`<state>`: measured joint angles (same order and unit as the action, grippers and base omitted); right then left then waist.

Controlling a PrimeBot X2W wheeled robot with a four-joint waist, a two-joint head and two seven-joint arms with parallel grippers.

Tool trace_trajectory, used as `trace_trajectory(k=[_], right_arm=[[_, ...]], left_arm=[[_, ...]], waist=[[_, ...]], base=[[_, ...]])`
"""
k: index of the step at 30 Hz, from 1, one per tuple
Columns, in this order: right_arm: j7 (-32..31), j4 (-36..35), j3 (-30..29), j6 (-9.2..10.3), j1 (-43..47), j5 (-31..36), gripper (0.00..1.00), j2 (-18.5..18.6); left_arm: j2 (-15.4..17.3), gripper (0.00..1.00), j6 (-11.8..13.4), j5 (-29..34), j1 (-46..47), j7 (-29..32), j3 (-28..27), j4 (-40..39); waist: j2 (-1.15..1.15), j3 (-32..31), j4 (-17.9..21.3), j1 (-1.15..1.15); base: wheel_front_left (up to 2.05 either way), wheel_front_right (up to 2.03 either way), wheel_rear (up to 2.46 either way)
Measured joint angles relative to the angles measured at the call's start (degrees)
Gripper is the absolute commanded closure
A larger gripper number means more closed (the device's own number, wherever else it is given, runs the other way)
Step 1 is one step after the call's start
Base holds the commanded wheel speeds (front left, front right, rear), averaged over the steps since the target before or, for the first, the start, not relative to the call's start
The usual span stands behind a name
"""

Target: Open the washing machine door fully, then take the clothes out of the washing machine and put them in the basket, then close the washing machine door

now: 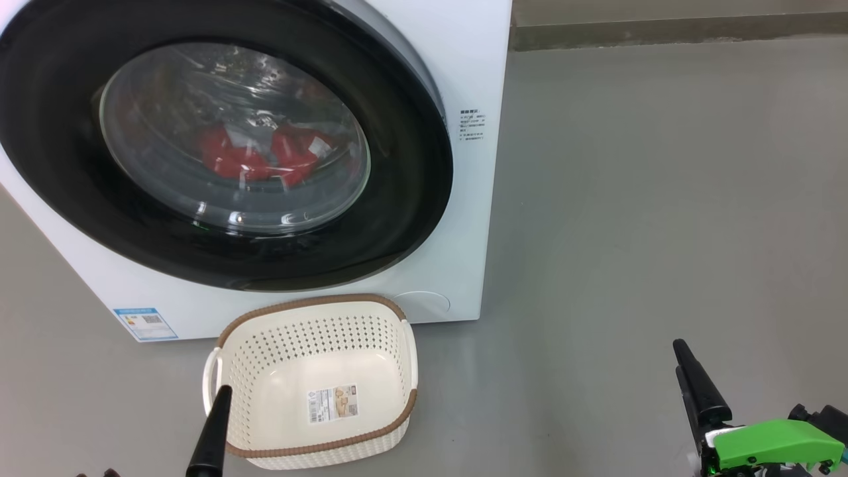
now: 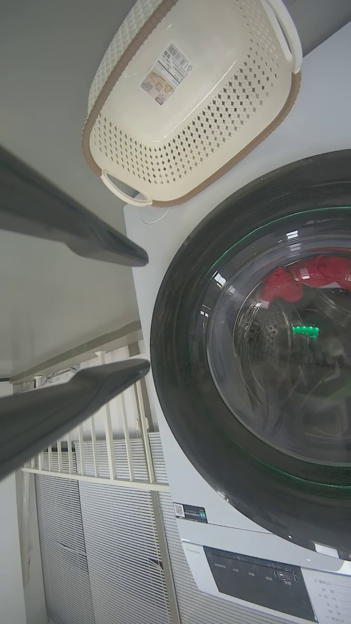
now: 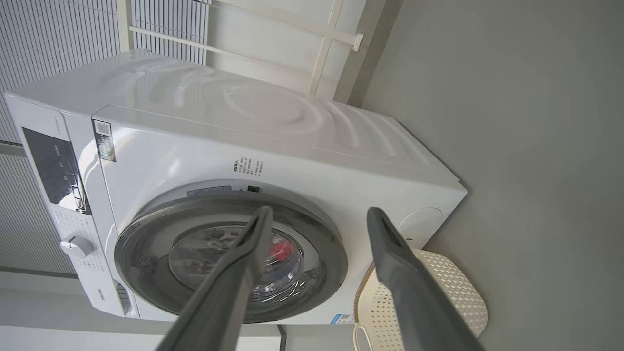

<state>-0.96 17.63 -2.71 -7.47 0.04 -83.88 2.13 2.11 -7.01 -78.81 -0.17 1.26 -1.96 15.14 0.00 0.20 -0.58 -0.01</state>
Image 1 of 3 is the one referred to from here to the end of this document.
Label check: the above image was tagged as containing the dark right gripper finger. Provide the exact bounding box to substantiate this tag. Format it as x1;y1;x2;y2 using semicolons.
672;339;733;429
675;365;710;458

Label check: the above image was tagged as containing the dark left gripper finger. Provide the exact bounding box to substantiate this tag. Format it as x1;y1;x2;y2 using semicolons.
185;384;234;477

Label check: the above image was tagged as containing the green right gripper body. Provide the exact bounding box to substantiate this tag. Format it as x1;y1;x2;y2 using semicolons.
692;419;846;477

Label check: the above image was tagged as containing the red cloth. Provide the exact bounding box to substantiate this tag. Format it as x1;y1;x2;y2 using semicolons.
197;123;336;190

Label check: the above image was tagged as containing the black round glass washer door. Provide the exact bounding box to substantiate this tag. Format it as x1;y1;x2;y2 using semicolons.
0;0;454;292

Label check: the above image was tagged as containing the cream perforated laundry basket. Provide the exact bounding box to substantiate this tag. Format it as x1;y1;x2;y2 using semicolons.
202;293;419;471

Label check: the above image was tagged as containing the white front-load washing machine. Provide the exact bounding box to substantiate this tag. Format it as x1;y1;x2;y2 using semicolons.
0;0;514;343

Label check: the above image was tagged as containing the paper label sticker with barcode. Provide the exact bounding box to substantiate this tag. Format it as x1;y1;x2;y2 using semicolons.
307;386;359;425

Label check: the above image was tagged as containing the blue energy label sticker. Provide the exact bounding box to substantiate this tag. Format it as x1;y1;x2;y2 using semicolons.
113;307;180;343

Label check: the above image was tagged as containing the round white filter cover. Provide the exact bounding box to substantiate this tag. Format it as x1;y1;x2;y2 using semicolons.
395;290;451;318

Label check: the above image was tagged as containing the printed instruction text label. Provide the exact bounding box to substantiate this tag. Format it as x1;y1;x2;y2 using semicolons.
459;109;488;142

